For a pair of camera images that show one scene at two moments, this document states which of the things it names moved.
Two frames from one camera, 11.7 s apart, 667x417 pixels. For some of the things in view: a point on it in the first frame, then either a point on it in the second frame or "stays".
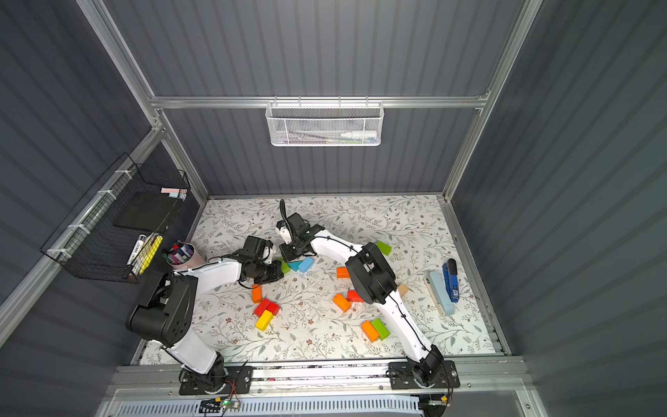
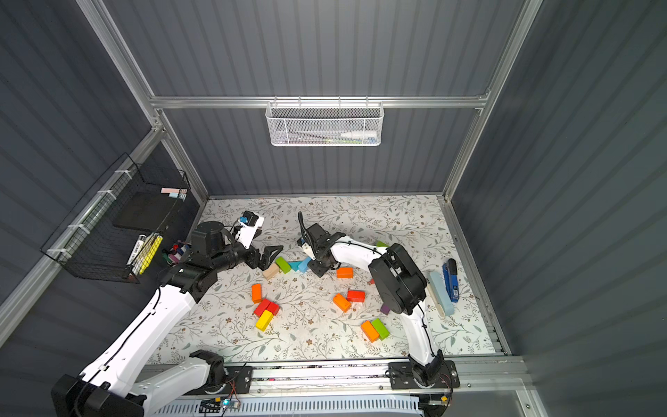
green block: [285, 267] stays
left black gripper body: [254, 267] -> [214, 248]
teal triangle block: [294, 265] stays
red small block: [274, 307] stays
